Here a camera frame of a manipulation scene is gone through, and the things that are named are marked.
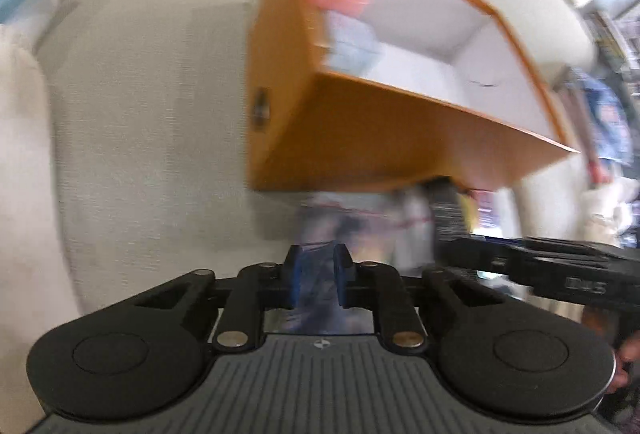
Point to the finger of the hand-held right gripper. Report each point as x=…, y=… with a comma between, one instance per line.
x=470, y=254

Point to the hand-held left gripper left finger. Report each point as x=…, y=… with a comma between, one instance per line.
x=295, y=276

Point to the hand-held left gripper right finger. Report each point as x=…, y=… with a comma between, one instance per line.
x=342, y=279

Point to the black labelled bottle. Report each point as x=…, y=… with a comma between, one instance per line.
x=447, y=209

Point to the orange cardboard box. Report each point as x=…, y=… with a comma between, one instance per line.
x=360, y=133

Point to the clear plastic box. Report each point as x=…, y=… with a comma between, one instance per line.
x=350, y=43

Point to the person's right hand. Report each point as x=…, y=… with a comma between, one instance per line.
x=625, y=359

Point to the blue plastic bag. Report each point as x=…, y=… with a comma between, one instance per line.
x=607, y=118

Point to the beige fabric sofa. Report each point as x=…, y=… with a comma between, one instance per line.
x=150, y=113

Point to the stack of books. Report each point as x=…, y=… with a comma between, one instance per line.
x=612, y=38

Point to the person's leg in pink pants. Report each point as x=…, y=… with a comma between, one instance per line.
x=20, y=214

